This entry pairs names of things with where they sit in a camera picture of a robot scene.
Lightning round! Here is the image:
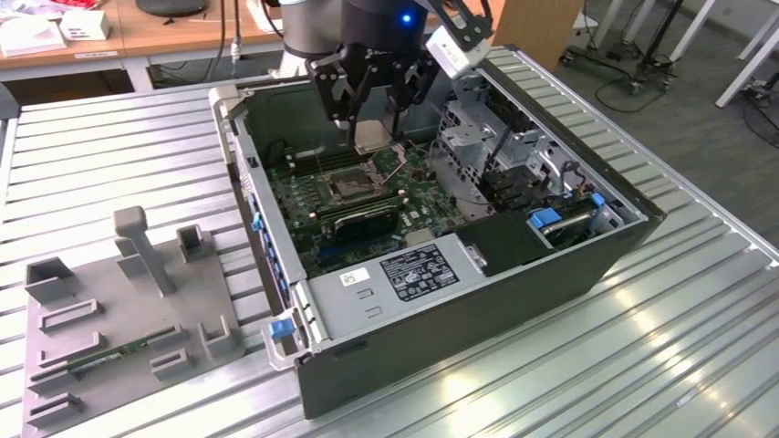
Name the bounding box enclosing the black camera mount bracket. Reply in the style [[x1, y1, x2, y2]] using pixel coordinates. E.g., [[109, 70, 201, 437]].
[[424, 0, 495, 51]]

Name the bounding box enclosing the black RAM slot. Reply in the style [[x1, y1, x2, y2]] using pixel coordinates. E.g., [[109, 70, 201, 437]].
[[308, 199, 400, 218], [288, 145, 357, 162], [291, 157, 376, 177]]

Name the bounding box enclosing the white foam tray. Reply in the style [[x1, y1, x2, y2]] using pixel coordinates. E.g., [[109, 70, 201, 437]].
[[0, 16, 65, 58]]

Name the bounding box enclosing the grey parts rack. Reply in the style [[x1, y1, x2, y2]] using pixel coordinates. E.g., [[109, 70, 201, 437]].
[[21, 204, 248, 433]]

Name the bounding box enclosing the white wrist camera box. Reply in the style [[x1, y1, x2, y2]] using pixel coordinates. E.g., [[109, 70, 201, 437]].
[[424, 29, 489, 79]]

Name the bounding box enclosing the grey power supply unit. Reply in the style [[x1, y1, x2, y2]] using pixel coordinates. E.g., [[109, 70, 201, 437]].
[[303, 235, 488, 341]]

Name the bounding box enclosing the CPU socket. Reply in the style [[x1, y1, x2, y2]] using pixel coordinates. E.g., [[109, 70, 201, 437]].
[[325, 166, 396, 206]]

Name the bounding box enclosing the silver drive cage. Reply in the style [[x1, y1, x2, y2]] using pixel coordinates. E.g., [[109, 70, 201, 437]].
[[437, 98, 507, 183]]

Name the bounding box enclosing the wooden cabinet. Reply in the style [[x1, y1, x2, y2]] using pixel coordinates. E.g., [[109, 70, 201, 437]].
[[492, 0, 585, 72]]

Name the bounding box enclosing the metal socket cover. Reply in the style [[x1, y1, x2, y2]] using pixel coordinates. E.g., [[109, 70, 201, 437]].
[[367, 143, 409, 184]]

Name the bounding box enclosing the silver CPU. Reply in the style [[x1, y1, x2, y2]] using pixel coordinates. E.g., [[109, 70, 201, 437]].
[[353, 119, 391, 152]]

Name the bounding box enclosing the black open PC case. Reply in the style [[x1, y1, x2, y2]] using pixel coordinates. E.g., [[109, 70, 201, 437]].
[[207, 44, 665, 421]]

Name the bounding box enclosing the white table frame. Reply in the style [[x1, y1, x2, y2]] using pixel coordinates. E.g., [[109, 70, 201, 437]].
[[715, 0, 779, 109]]

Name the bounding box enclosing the black wheeled stand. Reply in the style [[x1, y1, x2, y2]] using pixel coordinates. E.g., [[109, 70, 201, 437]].
[[563, 0, 683, 95]]

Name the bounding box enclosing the white cardboard box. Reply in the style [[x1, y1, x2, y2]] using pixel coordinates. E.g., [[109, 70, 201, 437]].
[[60, 9, 115, 41]]

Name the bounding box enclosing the green RAM stick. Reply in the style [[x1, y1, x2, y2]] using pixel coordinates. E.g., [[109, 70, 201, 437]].
[[64, 336, 153, 371]]

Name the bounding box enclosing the hard disk in blue carrier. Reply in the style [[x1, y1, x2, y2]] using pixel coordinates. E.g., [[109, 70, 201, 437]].
[[525, 207, 595, 250]]

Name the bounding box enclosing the dark round monitor base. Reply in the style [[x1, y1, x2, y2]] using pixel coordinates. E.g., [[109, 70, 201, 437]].
[[133, 0, 208, 16]]

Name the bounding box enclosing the green motherboard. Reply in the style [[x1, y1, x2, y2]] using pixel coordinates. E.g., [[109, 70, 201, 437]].
[[267, 141, 469, 279]]

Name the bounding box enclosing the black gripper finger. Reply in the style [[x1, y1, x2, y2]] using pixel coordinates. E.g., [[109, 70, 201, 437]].
[[387, 49, 440, 141], [303, 43, 369, 143]]

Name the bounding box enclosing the wooden desk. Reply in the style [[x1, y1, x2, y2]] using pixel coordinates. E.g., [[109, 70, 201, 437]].
[[0, 0, 427, 92]]

